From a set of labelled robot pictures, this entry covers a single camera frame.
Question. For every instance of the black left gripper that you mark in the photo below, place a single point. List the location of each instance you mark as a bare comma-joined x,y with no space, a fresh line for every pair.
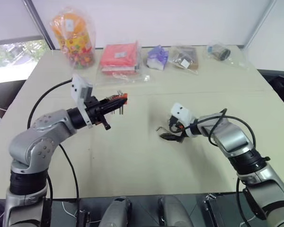
94,111

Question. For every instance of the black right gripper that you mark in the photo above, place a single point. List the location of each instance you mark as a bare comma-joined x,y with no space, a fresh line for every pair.
175,124

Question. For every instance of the dark hex key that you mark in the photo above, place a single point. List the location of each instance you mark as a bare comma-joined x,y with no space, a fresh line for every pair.
159,129

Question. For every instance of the red hex key holder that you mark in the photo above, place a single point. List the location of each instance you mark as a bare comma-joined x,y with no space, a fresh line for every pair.
119,97

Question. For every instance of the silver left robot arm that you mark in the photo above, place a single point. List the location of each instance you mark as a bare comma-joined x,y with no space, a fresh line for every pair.
41,142

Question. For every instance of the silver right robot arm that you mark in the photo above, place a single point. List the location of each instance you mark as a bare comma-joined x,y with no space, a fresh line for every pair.
243,151

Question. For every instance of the silver hex key in holder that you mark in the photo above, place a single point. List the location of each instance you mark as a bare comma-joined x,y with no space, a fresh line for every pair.
121,110

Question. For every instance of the red packet in plastic bag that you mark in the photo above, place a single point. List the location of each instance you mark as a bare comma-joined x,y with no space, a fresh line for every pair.
119,59

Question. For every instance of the purple white item in bag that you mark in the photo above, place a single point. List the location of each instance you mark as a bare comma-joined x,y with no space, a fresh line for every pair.
157,57

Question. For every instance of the dark rounded grey shape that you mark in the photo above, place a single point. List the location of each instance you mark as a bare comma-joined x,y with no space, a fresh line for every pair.
174,211
117,211

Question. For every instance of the brown item in plastic bag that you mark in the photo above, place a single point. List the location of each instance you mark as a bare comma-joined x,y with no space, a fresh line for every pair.
185,58

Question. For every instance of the orange candy jar in bag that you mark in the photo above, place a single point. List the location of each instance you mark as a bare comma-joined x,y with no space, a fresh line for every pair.
73,40

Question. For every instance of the black cylinder in plastic bag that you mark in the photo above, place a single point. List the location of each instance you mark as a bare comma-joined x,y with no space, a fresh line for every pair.
219,52

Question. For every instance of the black object beside table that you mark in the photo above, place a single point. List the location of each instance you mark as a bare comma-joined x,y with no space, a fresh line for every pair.
282,84

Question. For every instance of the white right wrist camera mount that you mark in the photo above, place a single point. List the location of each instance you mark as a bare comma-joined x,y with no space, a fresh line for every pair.
181,114

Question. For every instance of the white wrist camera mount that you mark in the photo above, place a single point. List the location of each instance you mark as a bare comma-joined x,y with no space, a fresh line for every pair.
78,91
181,114

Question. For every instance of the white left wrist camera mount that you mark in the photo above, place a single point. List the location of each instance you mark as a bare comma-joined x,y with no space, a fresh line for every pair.
78,91

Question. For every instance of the window with grey frame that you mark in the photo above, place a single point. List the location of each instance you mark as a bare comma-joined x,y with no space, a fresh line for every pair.
14,56

